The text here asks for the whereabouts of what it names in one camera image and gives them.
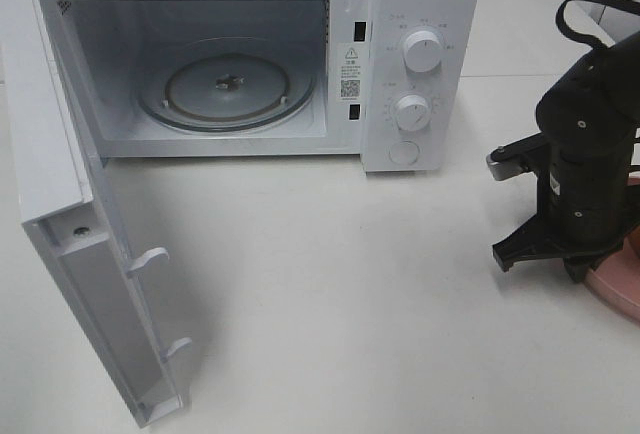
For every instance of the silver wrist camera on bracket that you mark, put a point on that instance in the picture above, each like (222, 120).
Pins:
(528, 155)

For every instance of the upper white round knob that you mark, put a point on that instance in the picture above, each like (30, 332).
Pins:
(422, 50)

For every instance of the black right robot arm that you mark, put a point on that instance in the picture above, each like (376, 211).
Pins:
(593, 109)

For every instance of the white microwave door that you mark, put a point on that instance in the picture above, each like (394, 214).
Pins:
(68, 210)

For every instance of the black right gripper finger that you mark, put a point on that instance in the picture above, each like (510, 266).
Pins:
(533, 240)
(577, 267)

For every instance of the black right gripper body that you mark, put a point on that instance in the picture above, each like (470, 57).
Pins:
(588, 205)

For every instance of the round white door button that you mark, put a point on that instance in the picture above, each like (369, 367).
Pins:
(404, 153)

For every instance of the white microwave oven body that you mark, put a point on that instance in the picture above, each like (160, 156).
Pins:
(362, 74)

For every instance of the glass microwave turntable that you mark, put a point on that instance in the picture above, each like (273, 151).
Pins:
(222, 85)

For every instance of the pink round plate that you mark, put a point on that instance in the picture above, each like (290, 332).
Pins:
(615, 282)

